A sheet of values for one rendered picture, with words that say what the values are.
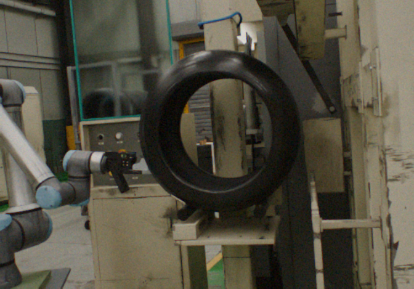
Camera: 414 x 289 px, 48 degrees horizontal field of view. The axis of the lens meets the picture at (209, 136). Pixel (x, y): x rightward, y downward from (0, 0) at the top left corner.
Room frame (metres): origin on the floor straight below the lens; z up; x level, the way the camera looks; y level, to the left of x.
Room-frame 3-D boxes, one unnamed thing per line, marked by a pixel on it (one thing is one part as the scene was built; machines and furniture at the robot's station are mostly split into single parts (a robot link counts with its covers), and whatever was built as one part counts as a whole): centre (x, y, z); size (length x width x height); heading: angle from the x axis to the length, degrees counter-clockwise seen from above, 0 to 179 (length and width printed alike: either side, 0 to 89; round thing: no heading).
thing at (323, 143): (1.97, -0.47, 1.05); 0.20 x 0.15 x 0.30; 168
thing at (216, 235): (1.83, -0.05, 0.80); 0.37 x 0.36 x 0.02; 78
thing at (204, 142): (8.76, 0.07, 0.38); 1.20 x 0.80 x 0.76; 166
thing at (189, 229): (1.86, 0.08, 0.84); 0.36 x 0.09 x 0.06; 168
